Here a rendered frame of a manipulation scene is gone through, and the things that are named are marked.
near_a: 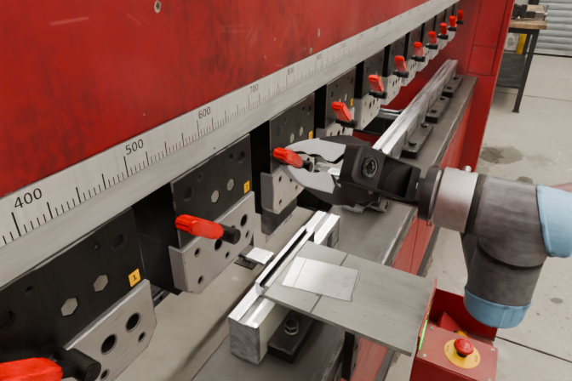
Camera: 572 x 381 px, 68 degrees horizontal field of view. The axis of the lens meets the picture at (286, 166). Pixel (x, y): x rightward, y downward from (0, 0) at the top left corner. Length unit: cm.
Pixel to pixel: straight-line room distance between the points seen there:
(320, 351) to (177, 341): 129
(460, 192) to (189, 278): 33
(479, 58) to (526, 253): 230
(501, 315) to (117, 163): 48
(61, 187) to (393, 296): 60
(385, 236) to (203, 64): 82
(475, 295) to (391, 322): 20
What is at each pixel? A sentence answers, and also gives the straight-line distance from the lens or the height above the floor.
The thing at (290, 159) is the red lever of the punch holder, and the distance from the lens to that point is 58.
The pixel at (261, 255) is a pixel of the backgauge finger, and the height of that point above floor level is 101.
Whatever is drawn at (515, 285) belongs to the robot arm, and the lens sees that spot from 58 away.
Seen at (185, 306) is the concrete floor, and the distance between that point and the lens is 223.
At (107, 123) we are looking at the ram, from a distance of 38.
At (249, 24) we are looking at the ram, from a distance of 53.
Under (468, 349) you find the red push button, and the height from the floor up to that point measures 81.
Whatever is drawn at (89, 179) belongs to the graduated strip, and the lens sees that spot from 38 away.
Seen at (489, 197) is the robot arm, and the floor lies 130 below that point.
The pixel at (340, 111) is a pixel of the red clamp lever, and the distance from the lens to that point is 74.
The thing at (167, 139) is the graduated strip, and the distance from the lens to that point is 43.
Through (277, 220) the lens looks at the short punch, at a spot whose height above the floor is 112.
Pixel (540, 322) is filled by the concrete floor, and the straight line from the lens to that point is 242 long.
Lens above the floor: 155
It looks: 27 degrees down
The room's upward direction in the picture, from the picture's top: straight up
